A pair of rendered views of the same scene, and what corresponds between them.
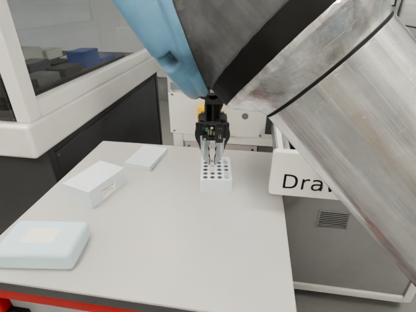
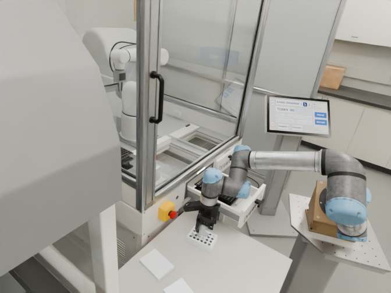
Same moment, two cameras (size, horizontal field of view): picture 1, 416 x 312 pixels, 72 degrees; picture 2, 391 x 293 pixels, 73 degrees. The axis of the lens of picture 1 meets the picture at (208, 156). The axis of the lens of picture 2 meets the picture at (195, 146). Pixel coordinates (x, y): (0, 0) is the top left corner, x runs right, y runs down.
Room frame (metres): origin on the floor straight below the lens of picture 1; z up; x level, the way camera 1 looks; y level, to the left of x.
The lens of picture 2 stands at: (0.41, 0.86, 1.75)
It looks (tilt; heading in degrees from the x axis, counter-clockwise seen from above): 28 degrees down; 292
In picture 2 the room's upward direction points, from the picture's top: 7 degrees clockwise
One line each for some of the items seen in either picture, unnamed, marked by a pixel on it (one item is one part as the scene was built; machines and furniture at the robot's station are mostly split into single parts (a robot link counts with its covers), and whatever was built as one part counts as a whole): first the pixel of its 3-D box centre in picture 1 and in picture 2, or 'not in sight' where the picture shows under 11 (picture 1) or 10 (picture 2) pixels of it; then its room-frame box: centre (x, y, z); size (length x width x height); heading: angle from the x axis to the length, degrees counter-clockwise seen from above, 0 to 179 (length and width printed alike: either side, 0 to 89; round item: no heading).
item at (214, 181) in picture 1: (215, 173); (201, 238); (0.68, -0.02, 0.78); 0.12 x 0.08 x 0.04; 0
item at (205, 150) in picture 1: (205, 152); (202, 232); (0.67, 0.01, 0.85); 0.06 x 0.03 x 0.09; 0
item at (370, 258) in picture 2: not in sight; (328, 233); (0.09, -0.50, 0.70); 0.45 x 0.44 x 0.12; 10
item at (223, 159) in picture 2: not in sight; (226, 159); (0.79, -0.64, 0.87); 0.29 x 0.02 x 0.11; 81
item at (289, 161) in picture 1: (338, 177); (252, 204); (0.52, -0.28, 0.87); 0.29 x 0.02 x 0.11; 81
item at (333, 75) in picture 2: not in sight; (327, 75); (0.25, -3.63, 1.04); 0.41 x 0.32 x 0.28; 170
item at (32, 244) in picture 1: (44, 243); not in sight; (0.41, 0.33, 0.78); 0.15 x 0.10 x 0.04; 88
